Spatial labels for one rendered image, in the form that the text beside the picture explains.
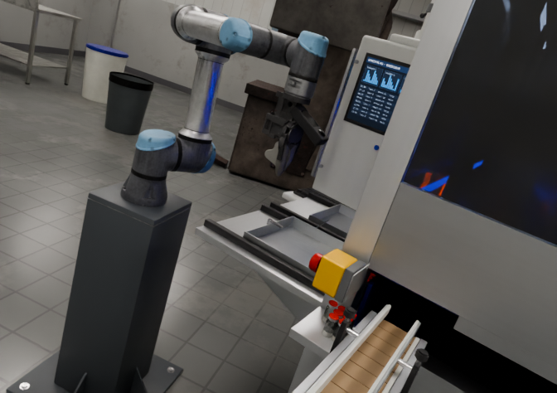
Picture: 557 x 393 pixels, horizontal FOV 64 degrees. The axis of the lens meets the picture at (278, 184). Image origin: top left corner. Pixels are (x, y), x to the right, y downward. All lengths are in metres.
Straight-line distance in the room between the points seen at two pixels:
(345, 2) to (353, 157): 2.42
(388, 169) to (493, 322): 0.34
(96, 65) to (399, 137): 5.86
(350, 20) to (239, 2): 5.11
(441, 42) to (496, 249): 0.39
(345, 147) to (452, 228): 1.22
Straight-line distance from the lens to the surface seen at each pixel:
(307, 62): 1.09
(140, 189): 1.49
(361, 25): 4.25
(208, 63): 1.50
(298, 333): 0.92
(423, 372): 1.01
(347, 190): 2.06
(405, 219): 0.92
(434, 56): 0.90
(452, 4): 0.91
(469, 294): 0.93
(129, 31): 10.20
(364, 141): 2.01
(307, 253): 1.26
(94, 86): 6.60
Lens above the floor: 1.38
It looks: 16 degrees down
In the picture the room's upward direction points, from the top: 17 degrees clockwise
